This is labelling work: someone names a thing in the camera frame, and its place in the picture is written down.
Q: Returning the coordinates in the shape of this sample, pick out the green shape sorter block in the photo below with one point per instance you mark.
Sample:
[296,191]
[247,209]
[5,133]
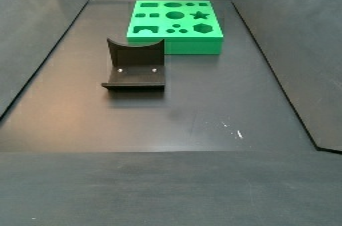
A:
[184,23]

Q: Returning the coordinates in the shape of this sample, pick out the black curved holder stand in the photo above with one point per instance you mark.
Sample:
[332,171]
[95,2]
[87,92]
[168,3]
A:
[137,66]

